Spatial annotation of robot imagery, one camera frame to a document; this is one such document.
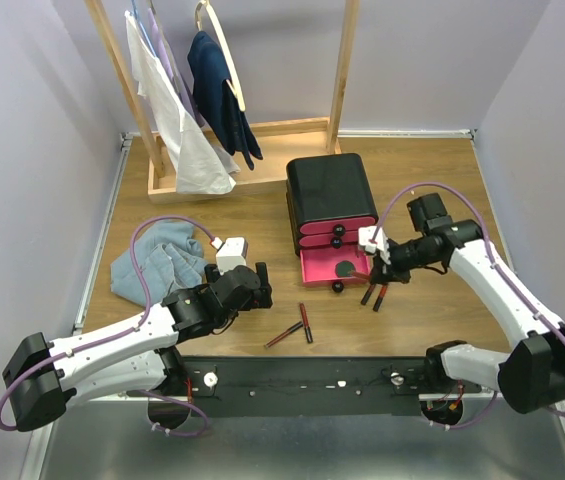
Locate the red lip gloss tube front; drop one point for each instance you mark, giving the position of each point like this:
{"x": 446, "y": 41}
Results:
{"x": 306, "y": 324}

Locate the wooden clothes rack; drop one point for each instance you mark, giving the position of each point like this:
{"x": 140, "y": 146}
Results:
{"x": 280, "y": 141}

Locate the green round compact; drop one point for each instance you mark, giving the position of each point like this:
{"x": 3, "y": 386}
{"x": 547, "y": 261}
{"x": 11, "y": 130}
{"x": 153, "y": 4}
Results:
{"x": 345, "y": 269}

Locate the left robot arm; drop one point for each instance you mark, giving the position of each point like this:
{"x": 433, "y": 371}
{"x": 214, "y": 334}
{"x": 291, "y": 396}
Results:
{"x": 44, "y": 378}

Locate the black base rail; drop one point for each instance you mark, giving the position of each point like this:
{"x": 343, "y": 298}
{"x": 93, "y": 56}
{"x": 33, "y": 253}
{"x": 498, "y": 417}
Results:
{"x": 304, "y": 386}

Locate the thin red lip liner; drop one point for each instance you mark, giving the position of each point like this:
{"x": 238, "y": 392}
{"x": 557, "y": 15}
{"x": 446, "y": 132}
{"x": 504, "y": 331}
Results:
{"x": 289, "y": 331}

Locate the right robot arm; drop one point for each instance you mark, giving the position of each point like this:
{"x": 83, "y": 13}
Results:
{"x": 532, "y": 375}

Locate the white shirt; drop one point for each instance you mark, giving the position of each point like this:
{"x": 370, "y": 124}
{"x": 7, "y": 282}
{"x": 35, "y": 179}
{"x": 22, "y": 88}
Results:
{"x": 197, "y": 164}

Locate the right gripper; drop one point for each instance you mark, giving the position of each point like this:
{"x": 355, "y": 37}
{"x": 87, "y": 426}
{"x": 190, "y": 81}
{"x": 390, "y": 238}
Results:
{"x": 390, "y": 272}

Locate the navy blue garment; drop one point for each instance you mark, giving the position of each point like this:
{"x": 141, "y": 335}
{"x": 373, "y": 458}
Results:
{"x": 216, "y": 102}

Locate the cream hanger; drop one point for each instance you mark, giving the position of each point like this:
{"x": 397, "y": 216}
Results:
{"x": 205, "y": 8}

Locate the blue hanger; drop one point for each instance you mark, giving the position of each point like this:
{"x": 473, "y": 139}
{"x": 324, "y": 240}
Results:
{"x": 144, "y": 33}

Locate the black drawer organizer box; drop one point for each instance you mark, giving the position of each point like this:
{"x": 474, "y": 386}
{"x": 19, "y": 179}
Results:
{"x": 328, "y": 199}

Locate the dark red lip gloss tube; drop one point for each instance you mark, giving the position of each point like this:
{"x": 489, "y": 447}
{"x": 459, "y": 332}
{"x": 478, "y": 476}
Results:
{"x": 367, "y": 294}

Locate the aluminium frame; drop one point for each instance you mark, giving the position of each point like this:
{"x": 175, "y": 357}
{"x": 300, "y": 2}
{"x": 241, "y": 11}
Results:
{"x": 112, "y": 440}

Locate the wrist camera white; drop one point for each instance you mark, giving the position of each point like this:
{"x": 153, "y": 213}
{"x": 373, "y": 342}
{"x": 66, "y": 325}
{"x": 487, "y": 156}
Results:
{"x": 230, "y": 253}
{"x": 373, "y": 241}

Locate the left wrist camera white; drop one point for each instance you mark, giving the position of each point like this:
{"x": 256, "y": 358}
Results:
{"x": 230, "y": 253}

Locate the bright red lip gloss tube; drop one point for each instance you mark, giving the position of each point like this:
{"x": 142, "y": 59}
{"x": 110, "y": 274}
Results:
{"x": 380, "y": 298}

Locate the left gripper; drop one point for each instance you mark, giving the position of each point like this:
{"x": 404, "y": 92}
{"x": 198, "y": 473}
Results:
{"x": 262, "y": 288}

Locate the pink bottom drawer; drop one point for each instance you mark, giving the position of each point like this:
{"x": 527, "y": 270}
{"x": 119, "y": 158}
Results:
{"x": 318, "y": 265}

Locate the purple shirt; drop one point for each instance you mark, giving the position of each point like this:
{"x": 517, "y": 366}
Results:
{"x": 167, "y": 59}

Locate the blue denim jeans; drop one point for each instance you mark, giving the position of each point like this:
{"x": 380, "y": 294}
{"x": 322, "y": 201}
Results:
{"x": 169, "y": 258}

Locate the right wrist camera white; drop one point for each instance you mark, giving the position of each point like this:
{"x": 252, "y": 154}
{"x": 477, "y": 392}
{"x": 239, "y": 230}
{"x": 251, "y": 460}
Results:
{"x": 373, "y": 241}

